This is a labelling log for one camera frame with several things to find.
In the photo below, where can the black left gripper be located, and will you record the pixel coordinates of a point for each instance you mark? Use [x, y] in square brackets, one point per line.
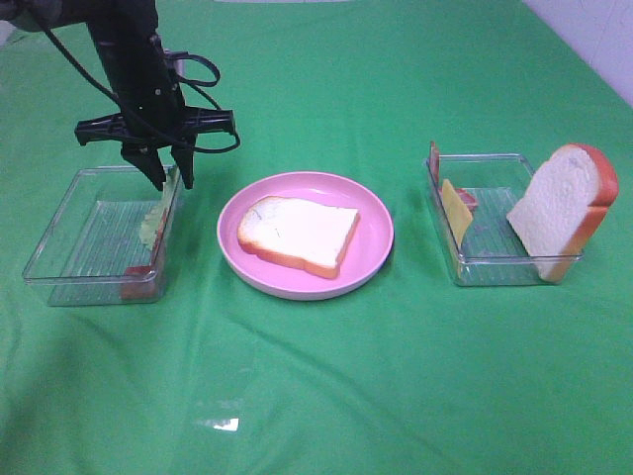
[158, 117]

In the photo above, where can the green lettuce leaf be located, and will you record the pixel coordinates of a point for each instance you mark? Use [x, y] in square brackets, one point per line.
[154, 220]

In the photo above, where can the bacon strip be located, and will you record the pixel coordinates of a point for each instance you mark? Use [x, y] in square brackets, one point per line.
[149, 277]

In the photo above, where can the bread slice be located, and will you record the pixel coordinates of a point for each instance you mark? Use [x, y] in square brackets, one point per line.
[565, 202]
[298, 233]

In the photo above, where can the ham slice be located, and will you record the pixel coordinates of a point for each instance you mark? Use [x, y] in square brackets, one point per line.
[434, 160]

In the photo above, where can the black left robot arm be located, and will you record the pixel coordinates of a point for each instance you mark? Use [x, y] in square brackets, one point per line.
[145, 81]

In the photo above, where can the left clear plastic tray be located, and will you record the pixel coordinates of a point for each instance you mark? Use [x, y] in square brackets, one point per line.
[92, 238]

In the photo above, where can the clear plastic tray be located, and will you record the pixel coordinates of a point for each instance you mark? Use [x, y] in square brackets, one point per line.
[491, 254]
[92, 238]

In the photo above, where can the pink round plate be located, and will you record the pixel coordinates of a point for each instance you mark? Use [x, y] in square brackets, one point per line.
[366, 254]

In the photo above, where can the clear plastic film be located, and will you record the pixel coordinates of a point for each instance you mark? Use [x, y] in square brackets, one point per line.
[218, 397]

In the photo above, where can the yellow cheese slice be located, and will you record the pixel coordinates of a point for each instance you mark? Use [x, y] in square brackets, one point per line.
[459, 206]

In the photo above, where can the right clear plastic tray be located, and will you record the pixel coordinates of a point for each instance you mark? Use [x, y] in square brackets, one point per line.
[491, 254]

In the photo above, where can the green table cloth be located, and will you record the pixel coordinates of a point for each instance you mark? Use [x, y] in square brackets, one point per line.
[410, 374]

